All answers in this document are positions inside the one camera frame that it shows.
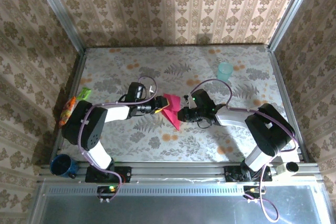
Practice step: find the green snack packet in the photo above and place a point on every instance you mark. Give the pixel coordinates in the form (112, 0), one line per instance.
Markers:
(85, 93)

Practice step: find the small black cylinder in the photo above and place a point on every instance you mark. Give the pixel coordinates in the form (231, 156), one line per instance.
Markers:
(292, 167)

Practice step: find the blue mug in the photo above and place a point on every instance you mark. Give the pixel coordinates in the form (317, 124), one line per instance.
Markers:
(61, 165)

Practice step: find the small circuit board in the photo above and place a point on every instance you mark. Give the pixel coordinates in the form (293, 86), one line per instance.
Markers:
(253, 191)
(106, 191)

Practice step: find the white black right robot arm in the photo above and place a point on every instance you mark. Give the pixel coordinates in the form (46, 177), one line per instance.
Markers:
(231, 116)

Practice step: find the pink paper sheet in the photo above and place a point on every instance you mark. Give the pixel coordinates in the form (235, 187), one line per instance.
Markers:
(172, 111)

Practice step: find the long aluminium base rail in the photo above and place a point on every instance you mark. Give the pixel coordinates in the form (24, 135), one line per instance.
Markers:
(178, 171)

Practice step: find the orange snack packet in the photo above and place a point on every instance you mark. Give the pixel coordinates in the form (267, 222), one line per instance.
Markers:
(67, 111)

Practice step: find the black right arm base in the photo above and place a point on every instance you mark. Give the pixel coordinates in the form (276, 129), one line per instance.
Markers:
(232, 174)

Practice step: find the floral table cloth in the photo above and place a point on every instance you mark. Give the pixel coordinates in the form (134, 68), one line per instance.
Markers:
(157, 61)

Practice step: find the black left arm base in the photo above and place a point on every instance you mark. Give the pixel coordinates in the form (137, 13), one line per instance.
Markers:
(123, 174)

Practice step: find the aluminium corner post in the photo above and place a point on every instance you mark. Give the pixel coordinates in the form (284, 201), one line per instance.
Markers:
(60, 14)
(290, 11)

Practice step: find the teal plastic cup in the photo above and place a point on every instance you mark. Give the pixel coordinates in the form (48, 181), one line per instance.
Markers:
(225, 72)

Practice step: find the aluminium side rail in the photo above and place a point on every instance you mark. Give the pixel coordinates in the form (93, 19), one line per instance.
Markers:
(74, 82)
(284, 95)

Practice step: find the grey metal panel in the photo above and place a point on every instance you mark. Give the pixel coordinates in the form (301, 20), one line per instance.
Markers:
(170, 208)

